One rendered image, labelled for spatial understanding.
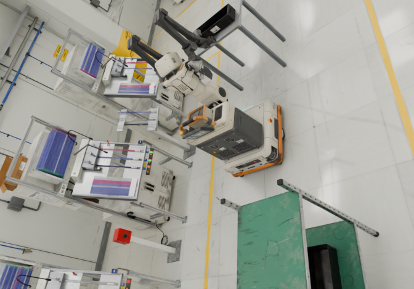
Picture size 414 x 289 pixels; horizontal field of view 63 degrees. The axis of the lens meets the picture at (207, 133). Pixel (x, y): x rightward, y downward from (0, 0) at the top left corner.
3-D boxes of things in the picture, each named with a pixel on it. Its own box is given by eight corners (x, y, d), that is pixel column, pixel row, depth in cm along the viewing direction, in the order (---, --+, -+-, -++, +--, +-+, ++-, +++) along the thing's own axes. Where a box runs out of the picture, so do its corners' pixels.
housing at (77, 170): (92, 145, 408) (89, 138, 396) (81, 182, 381) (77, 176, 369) (85, 145, 408) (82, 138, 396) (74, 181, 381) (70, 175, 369)
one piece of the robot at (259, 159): (267, 160, 316) (262, 157, 311) (235, 171, 343) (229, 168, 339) (267, 158, 317) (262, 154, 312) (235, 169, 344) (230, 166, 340)
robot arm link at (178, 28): (153, 18, 282) (160, 10, 275) (154, 13, 285) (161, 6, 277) (192, 45, 305) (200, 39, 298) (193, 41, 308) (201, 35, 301)
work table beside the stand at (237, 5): (286, 66, 381) (238, 24, 338) (241, 91, 428) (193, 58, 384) (285, 38, 405) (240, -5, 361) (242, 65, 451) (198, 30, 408)
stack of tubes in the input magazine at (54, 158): (76, 137, 392) (53, 127, 377) (63, 177, 364) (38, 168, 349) (71, 141, 400) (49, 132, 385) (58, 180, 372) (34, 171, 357)
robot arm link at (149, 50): (127, 44, 310) (133, 37, 303) (128, 39, 313) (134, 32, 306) (164, 68, 334) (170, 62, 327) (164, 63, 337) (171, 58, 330)
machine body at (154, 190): (177, 172, 460) (138, 155, 427) (170, 222, 422) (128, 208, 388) (150, 185, 502) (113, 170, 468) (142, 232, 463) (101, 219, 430)
